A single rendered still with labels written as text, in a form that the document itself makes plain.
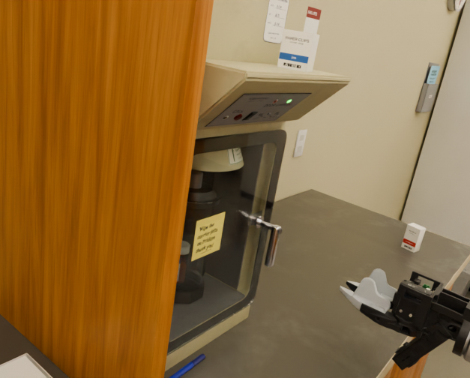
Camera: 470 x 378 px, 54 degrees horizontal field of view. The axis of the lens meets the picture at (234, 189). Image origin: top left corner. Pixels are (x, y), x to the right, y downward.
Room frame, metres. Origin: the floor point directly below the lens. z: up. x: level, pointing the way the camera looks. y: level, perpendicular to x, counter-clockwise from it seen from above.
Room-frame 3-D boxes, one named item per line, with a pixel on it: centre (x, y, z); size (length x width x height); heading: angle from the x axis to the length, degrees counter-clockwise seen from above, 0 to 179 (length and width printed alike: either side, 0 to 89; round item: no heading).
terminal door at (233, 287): (0.78, 0.01, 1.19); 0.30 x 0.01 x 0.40; 145
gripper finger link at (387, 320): (0.68, -0.29, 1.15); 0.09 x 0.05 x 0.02; 61
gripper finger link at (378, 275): (0.74, -0.28, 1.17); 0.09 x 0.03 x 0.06; 50
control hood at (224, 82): (0.75, -0.04, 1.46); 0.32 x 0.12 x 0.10; 145
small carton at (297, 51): (0.80, -0.07, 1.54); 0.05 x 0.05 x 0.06; 72
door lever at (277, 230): (0.85, -0.08, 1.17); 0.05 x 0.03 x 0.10; 55
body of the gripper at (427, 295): (0.66, -0.35, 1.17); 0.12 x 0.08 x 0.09; 55
